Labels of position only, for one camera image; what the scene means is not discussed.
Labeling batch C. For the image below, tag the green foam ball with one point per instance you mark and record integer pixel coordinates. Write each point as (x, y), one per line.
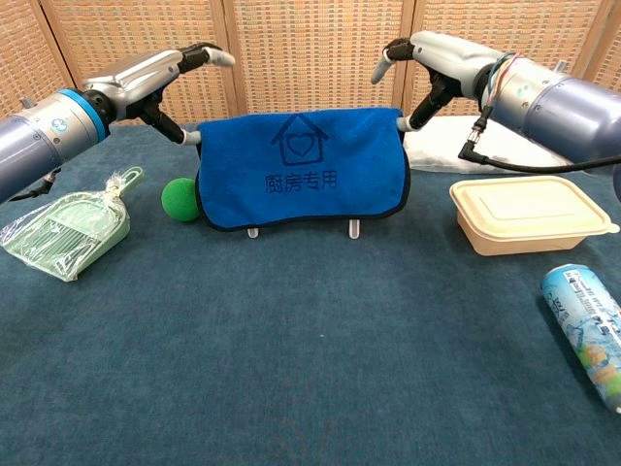
(177, 199)

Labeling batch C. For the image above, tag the light blue drink can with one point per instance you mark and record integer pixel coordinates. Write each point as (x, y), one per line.
(582, 320)

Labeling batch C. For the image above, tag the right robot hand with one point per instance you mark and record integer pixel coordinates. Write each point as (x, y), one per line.
(456, 58)

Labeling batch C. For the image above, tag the green dustpan in plastic wrap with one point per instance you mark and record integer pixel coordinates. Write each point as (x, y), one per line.
(87, 218)

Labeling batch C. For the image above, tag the white filled plastic bag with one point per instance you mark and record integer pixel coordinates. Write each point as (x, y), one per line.
(432, 153)

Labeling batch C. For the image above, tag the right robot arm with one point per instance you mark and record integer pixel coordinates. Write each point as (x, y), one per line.
(572, 111)

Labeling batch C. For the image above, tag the teal table cover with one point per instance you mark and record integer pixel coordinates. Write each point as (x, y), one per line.
(97, 364)

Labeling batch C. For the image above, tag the woven folding screen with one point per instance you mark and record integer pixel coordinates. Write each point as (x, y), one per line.
(310, 58)

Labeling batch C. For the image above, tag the beige lidded food container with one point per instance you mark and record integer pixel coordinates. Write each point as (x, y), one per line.
(524, 209)

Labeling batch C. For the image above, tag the blue kitchen towel black trim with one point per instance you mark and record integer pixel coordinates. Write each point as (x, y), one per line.
(301, 194)

